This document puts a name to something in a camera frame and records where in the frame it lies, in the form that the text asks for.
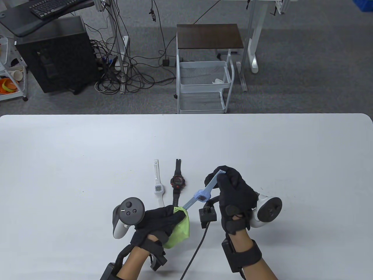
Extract blue plastic bin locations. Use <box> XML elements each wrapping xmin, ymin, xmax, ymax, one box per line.
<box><xmin>353</xmin><ymin>0</ymin><xmax>373</xmax><ymax>13</ymax></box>

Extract black wrist strap with box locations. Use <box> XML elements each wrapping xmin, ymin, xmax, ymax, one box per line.
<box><xmin>221</xmin><ymin>238</ymin><xmax>262</xmax><ymax>273</ymax></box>
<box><xmin>100</xmin><ymin>244</ymin><xmax>136</xmax><ymax>280</ymax></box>

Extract white rolling trolley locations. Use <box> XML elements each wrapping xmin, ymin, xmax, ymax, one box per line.
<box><xmin>0</xmin><ymin>36</ymin><xmax>29</xmax><ymax>102</ymax></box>

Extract aluminium rail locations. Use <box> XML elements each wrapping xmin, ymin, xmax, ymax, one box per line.
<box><xmin>235</xmin><ymin>61</ymin><xmax>248</xmax><ymax>92</ymax></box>

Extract person's left forearm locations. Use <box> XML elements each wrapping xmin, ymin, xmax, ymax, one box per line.
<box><xmin>117</xmin><ymin>233</ymin><xmax>159</xmax><ymax>280</ymax></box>

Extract white desk leg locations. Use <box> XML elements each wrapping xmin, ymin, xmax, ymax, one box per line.
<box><xmin>246</xmin><ymin>0</ymin><xmax>268</xmax><ymax>74</ymax></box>

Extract tangle of black cables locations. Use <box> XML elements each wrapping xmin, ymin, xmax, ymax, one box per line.
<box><xmin>85</xmin><ymin>0</ymin><xmax>178</xmax><ymax>95</ymax></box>

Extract green microfibre cloth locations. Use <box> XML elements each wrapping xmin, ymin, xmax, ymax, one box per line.
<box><xmin>163</xmin><ymin>206</ymin><xmax>190</xmax><ymax>249</ymax></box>

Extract grey white handheld controller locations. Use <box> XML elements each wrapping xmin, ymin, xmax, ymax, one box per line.
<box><xmin>112</xmin><ymin>197</ymin><xmax>145</xmax><ymax>239</ymax></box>
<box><xmin>250</xmin><ymin>194</ymin><xmax>283</xmax><ymax>228</ymax></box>

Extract black braided cable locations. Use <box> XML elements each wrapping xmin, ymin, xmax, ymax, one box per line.
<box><xmin>180</xmin><ymin>222</ymin><xmax>211</xmax><ymax>280</ymax></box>

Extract orange bowls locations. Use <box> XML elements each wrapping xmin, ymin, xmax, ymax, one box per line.
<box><xmin>0</xmin><ymin>77</ymin><xmax>19</xmax><ymax>94</ymax></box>

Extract light blue watch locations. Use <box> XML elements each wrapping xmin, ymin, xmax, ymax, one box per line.
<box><xmin>182</xmin><ymin>169</ymin><xmax>227</xmax><ymax>211</ymax></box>

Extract black computer tower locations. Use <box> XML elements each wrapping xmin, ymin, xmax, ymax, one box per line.
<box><xmin>15</xmin><ymin>16</ymin><xmax>101</xmax><ymax>94</ymax></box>

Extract person's right forearm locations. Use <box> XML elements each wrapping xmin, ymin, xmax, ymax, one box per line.
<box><xmin>233</xmin><ymin>227</ymin><xmax>279</xmax><ymax>280</ymax></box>

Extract black keyboard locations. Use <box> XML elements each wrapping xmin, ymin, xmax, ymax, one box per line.
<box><xmin>29</xmin><ymin>0</ymin><xmax>88</xmax><ymax>20</ymax></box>

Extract person's right hand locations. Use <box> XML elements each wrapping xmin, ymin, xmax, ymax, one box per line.
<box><xmin>204</xmin><ymin>166</ymin><xmax>260</xmax><ymax>235</ymax></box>

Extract white watch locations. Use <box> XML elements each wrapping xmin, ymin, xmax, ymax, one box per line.
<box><xmin>154</xmin><ymin>159</ymin><xmax>166</xmax><ymax>208</ymax></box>

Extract person's left hand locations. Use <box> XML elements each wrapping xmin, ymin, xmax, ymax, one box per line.
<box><xmin>130</xmin><ymin>205</ymin><xmax>188</xmax><ymax>252</ymax></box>

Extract black red watch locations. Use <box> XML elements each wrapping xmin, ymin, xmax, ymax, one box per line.
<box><xmin>170</xmin><ymin>159</ymin><xmax>186</xmax><ymax>208</ymax></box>

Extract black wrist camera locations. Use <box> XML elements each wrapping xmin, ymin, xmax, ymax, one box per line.
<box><xmin>149</xmin><ymin>251</ymin><xmax>168</xmax><ymax>272</ymax></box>
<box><xmin>199</xmin><ymin>197</ymin><xmax>219</xmax><ymax>229</ymax></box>

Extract white cart with wooden top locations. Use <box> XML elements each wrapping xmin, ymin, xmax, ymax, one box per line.
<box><xmin>174</xmin><ymin>24</ymin><xmax>244</xmax><ymax>115</ymax></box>

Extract black keyboard tray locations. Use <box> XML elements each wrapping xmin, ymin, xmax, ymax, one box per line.
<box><xmin>0</xmin><ymin>0</ymin><xmax>95</xmax><ymax>38</ymax></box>

